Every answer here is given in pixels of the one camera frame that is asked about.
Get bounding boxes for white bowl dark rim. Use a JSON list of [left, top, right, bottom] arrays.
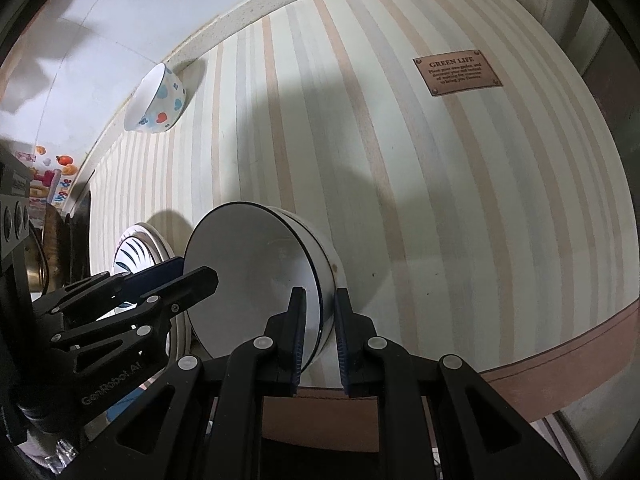
[[184, 202, 314, 358]]

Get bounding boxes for white bowl coloured hearts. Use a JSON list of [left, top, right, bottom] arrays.
[[124, 63, 186, 133]]

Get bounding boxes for white plate blue leaf pattern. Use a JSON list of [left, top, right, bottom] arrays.
[[112, 222, 166, 274]]

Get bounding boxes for plain white bowl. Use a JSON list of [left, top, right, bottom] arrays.
[[272, 207, 346, 368]]

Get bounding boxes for black induction cooktop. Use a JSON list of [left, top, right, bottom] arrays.
[[68, 192, 91, 283]]

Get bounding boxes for black wok with food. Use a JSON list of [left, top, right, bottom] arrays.
[[25, 205, 72, 294]]

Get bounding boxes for striped table cloth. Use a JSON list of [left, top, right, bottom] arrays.
[[89, 0, 639, 419]]

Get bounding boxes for brown leather label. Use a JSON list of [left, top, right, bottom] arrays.
[[413, 50, 502, 96]]

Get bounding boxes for colourful wall sticker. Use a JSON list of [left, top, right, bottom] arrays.
[[14, 145, 79, 229]]

